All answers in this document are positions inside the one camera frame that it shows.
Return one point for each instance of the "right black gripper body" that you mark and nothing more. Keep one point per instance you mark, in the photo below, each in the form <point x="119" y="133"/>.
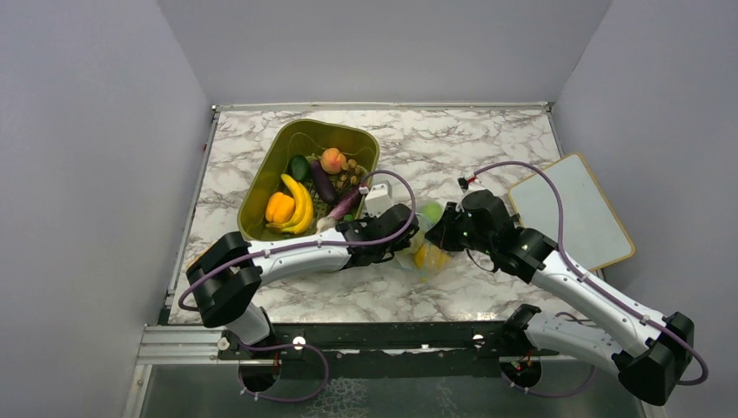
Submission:
<point x="456" y="233"/>

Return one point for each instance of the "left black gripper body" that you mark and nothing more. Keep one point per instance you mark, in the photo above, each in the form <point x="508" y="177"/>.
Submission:
<point x="403" y="244"/>

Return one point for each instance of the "green fake lime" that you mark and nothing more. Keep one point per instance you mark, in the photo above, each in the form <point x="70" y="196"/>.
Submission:
<point x="432" y="211"/>

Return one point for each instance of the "yellow fake lemon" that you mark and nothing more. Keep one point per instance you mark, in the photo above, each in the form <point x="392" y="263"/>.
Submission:
<point x="430" y="258"/>

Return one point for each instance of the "clear zip top bag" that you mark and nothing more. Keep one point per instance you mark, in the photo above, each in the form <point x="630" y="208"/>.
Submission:
<point x="405" y="259"/>

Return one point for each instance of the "dark fake eggplant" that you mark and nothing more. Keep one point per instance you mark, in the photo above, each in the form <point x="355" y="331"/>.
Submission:
<point x="323" y="184"/>

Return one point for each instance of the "orange fake peach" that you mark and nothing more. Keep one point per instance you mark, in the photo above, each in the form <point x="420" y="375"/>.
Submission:
<point x="333" y="161"/>

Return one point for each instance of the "dark green fake avocado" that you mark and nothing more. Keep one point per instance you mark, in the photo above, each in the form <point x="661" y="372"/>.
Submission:
<point x="299" y="168"/>

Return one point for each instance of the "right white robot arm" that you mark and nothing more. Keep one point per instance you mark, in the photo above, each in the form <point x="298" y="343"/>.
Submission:
<point x="647" y="350"/>

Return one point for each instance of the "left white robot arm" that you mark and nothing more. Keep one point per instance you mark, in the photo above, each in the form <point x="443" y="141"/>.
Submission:
<point x="224" y="279"/>

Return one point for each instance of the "purple fake eggplant in bin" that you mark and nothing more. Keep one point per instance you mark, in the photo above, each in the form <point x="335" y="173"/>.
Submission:
<point x="346" y="204"/>

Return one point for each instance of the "white red fake radish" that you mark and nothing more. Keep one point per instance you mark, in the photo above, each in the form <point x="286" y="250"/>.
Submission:
<point x="326" y="223"/>

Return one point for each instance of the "brown fake nut cluster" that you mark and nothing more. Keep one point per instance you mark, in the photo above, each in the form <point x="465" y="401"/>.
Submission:
<point x="350" y="172"/>

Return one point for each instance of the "yellow fake banana bunch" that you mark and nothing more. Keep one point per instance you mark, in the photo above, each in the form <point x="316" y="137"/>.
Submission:
<point x="304" y="212"/>

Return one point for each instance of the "orange fake bell pepper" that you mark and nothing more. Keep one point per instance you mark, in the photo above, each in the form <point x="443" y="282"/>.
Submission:
<point x="280" y="208"/>

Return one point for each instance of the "white board with yellow rim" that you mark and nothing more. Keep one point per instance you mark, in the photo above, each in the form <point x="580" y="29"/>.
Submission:
<point x="593" y="234"/>

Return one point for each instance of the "olive green plastic bin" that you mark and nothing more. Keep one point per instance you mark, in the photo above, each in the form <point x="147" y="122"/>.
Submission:
<point x="296" y="145"/>

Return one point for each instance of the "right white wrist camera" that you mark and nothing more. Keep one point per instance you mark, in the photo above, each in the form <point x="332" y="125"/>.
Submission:
<point x="468" y="186"/>

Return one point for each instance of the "black mounting rail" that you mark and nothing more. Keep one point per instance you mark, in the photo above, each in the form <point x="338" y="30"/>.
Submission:
<point x="297" y="351"/>

